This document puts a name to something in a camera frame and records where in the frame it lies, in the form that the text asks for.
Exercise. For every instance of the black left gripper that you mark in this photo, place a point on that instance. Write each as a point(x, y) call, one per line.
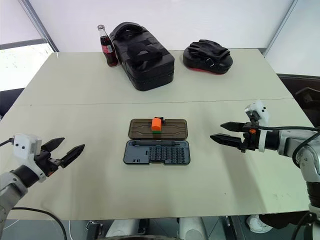
point(47, 162)

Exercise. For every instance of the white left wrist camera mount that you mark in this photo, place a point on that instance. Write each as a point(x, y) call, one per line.
point(23, 145)

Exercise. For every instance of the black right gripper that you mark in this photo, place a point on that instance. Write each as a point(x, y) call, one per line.
point(250, 140)

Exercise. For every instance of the black rectangular strike pad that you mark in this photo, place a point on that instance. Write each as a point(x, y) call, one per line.
point(145, 62)

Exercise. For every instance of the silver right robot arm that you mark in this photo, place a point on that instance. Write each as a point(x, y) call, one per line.
point(306, 155)

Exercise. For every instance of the glass cola bottle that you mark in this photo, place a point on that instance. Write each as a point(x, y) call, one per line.
point(109, 48)

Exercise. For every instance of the grey window frame post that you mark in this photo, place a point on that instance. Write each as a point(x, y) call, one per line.
point(41, 26)
point(282, 27)

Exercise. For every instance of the white rounded robot leg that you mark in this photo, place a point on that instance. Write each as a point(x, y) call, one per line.
point(122, 228)
point(192, 228)

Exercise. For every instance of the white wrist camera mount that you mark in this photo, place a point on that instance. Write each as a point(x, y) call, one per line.
point(261, 110)
point(23, 145)

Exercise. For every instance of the white shoe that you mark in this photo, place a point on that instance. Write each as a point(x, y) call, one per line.
point(257, 223)

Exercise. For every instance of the orange and green block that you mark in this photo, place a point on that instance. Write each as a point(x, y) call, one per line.
point(156, 125)

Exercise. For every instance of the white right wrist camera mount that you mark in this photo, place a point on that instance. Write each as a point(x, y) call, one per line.
point(261, 110)

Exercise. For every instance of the black curved punch mitt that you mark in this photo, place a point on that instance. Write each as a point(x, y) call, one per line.
point(210, 61)

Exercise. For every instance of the dark chair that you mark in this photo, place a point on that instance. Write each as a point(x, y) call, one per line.
point(303, 95)

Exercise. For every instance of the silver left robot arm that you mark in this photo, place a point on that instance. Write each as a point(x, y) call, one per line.
point(12, 185)

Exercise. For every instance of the screwdriver bit case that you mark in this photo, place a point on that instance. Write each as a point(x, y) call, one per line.
point(157, 153)

